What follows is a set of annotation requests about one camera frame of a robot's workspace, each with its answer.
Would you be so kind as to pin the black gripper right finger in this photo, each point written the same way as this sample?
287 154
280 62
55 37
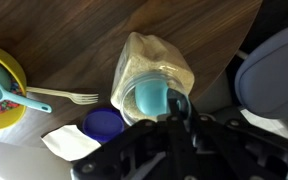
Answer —
185 106

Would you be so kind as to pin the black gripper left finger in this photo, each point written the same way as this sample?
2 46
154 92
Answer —
173 103

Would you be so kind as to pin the glass jar of sugar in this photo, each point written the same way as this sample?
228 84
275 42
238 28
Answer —
144 56

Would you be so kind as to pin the yellow bowl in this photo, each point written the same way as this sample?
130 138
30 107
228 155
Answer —
15 73

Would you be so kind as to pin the blue jar lid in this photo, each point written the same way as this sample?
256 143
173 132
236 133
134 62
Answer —
102 125

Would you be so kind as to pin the white paper napkin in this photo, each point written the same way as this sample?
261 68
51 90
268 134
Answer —
67 143

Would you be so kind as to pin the light wooden fork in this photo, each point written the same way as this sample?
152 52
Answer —
50 92

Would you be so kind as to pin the colourful beads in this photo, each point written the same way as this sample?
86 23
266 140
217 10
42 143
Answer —
4 106

